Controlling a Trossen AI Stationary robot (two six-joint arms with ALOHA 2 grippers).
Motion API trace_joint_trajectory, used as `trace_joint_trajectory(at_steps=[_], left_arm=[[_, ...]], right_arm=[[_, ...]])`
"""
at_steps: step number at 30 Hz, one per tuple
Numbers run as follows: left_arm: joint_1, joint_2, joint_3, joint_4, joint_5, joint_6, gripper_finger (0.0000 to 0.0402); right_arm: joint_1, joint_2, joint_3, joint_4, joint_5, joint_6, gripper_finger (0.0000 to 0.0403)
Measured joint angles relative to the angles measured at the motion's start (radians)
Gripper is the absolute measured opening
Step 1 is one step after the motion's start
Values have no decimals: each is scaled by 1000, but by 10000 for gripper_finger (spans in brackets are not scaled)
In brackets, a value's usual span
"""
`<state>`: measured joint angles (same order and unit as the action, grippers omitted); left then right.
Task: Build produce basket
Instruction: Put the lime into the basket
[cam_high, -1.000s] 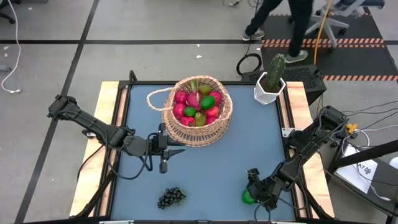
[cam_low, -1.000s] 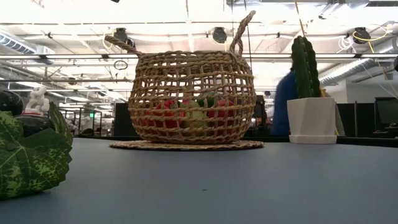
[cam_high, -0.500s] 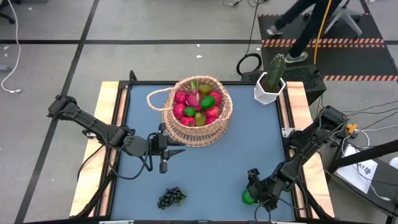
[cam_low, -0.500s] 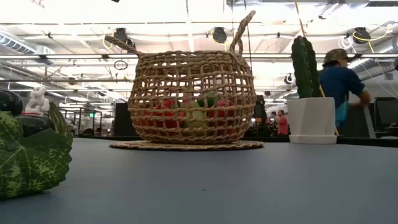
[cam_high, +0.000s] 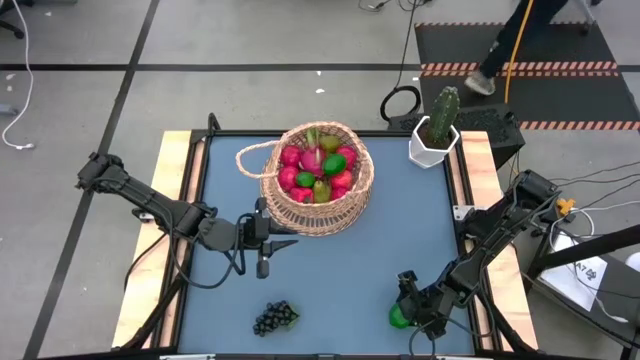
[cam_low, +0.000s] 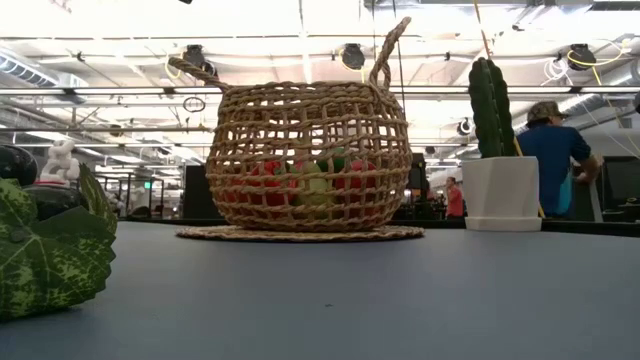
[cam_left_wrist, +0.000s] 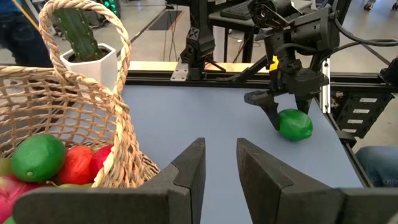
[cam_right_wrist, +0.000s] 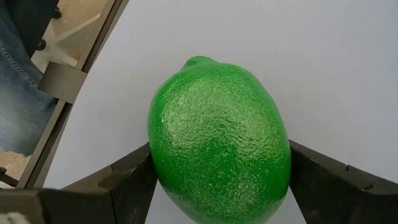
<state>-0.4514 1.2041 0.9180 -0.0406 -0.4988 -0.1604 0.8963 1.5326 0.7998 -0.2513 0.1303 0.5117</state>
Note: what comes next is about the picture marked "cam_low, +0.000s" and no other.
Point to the orange-red round fruit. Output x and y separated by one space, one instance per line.
357 175

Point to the black background monitor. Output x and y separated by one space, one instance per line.
197 195
622 180

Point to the white figurine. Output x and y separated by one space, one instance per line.
60 162

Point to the green lime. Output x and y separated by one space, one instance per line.
332 162

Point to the round woven straw mat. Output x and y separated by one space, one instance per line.
300 235

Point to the red bell pepper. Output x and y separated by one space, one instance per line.
260 182

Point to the black grape bunch with leaf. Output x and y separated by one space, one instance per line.
45 260

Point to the person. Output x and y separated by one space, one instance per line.
550 150
454 200

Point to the green pear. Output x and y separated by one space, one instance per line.
315 187

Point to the white hexagonal plant pot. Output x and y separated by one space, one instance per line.
500 192

